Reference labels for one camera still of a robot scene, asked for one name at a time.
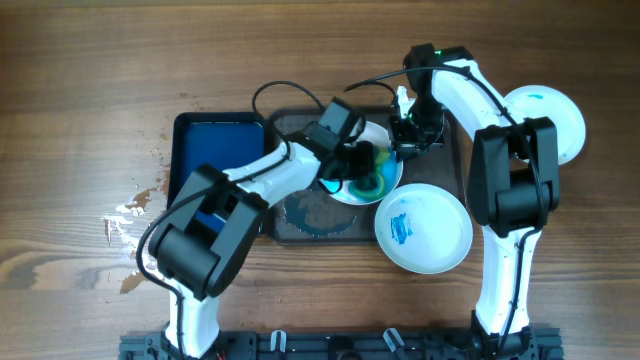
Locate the white plate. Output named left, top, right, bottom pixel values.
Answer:
left=374, top=183, right=473, bottom=274
left=505, top=85, right=586, bottom=165
left=319, top=119, right=405, bottom=207

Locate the green yellow sponge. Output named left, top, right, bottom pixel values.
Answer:
left=349, top=147, right=395, bottom=202

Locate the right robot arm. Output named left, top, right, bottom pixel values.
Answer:
left=391, top=44, right=559, bottom=355

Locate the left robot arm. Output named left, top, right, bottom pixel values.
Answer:
left=140, top=98, right=374, bottom=359

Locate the black tray with blue water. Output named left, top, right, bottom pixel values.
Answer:
left=167, top=112, right=265, bottom=205

